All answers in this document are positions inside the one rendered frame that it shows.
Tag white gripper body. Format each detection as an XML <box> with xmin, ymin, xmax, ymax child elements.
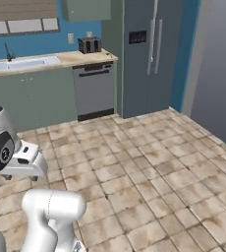
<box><xmin>0</xmin><ymin>153</ymin><xmax>49</xmax><ymax>179</ymax></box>

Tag green base cupboards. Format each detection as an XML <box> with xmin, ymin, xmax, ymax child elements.
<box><xmin>0</xmin><ymin>66</ymin><xmax>79</xmax><ymax>133</ymax></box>

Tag grey dishwasher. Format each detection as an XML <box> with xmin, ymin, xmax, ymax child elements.
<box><xmin>72</xmin><ymin>61</ymin><xmax>116</xmax><ymax>122</ymax></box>

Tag white sink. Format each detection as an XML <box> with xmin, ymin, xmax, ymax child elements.
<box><xmin>0</xmin><ymin>55</ymin><xmax>62</xmax><ymax>73</ymax></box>

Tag black tap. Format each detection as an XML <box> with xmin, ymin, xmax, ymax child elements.
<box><xmin>3</xmin><ymin>42</ymin><xmax>17</xmax><ymax>63</ymax></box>

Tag black toaster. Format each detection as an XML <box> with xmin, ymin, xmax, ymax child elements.
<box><xmin>78</xmin><ymin>36</ymin><xmax>103</xmax><ymax>55</ymax></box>

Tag window with brown blind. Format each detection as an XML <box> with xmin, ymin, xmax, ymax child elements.
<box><xmin>0</xmin><ymin>0</ymin><xmax>61</xmax><ymax>37</ymax></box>

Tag green tall side panel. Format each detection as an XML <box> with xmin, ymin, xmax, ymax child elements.
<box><xmin>100</xmin><ymin>0</ymin><xmax>125</xmax><ymax>116</ymax></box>

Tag grey double-door fridge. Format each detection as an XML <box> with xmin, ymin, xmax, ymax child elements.
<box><xmin>122</xmin><ymin>0</ymin><xmax>185</xmax><ymax>119</ymax></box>

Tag green wall cupboard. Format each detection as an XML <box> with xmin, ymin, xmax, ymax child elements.
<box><xmin>62</xmin><ymin>0</ymin><xmax>112</xmax><ymax>23</ymax></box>

